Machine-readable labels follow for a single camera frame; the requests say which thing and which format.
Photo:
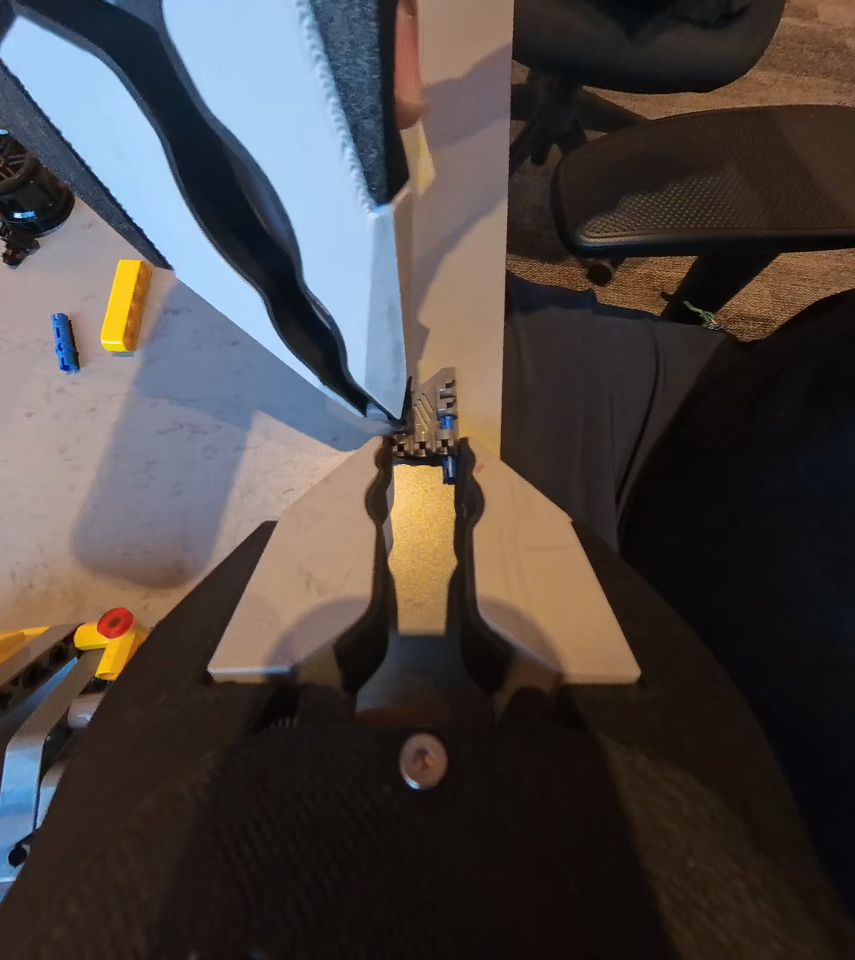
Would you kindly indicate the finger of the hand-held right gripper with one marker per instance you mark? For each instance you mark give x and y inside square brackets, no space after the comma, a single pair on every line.
[97,142]
[277,112]

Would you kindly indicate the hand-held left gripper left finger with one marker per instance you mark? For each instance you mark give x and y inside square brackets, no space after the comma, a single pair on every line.
[300,577]

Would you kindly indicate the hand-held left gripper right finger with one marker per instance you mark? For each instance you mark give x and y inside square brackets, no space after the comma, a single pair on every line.
[547,592]

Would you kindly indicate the grey connector with blue pin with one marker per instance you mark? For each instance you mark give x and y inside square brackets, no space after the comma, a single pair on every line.
[448,469]

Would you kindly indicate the grey brick panel assembly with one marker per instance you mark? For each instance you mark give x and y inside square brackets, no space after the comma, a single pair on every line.
[421,412]

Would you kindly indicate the pale grey desk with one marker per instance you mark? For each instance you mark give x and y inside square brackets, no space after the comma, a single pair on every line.
[97,450]

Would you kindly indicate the person's right hand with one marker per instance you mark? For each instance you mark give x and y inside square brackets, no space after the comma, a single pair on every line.
[409,75]

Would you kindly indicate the small black brick connector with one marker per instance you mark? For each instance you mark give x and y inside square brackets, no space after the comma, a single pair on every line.
[19,244]

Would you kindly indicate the yellow brick beam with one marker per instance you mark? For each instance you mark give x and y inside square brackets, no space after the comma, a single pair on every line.
[126,304]

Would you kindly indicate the blue brick pin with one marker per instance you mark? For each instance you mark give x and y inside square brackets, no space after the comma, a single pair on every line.
[65,341]

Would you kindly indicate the person's dark clothing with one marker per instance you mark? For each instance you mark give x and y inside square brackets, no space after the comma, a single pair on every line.
[772,525]

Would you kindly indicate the black office chair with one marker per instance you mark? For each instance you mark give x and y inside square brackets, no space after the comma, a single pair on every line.
[637,37]
[697,180]

